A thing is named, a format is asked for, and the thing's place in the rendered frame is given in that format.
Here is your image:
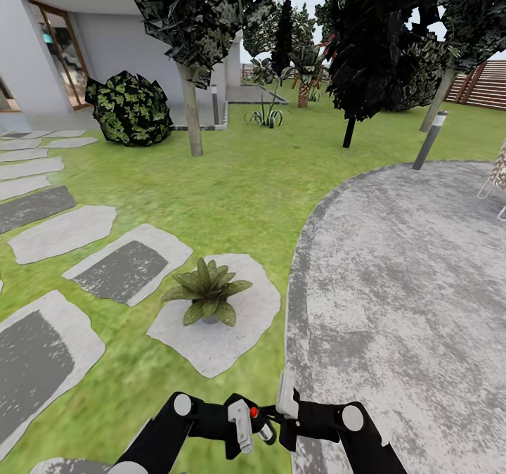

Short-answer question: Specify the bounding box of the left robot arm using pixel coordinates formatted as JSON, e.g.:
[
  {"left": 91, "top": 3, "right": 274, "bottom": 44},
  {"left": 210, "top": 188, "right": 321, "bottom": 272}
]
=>
[{"left": 108, "top": 392, "right": 262, "bottom": 474}]

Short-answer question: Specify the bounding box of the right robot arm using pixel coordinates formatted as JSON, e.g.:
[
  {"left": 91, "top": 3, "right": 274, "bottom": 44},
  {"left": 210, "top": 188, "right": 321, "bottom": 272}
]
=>
[{"left": 259, "top": 368, "right": 410, "bottom": 474}]

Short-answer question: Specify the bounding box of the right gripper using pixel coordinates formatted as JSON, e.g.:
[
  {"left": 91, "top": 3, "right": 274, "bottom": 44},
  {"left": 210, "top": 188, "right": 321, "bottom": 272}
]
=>
[{"left": 259, "top": 388, "right": 319, "bottom": 452}]

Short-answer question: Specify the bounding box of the insectifuge atomizer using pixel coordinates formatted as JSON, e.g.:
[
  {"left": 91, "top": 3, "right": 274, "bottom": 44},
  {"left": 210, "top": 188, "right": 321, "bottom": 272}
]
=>
[{"left": 249, "top": 406, "right": 277, "bottom": 445}]

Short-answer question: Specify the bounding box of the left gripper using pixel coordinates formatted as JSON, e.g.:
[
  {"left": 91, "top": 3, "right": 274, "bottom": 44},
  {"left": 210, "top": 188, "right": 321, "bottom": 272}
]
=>
[{"left": 207, "top": 393, "right": 262, "bottom": 460}]

